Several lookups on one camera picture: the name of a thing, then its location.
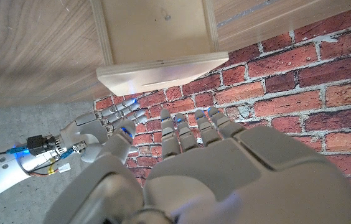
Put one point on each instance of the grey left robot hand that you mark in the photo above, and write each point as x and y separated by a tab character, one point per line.
225	180

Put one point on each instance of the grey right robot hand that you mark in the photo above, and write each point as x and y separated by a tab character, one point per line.
107	123

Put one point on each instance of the wooden box with slot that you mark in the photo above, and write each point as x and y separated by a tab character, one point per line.
160	46

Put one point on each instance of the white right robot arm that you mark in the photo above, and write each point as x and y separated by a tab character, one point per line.
1	171

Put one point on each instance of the red brick print backdrop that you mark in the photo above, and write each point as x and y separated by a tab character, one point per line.
272	93

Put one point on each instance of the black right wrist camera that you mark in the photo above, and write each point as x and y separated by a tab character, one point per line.
40	144

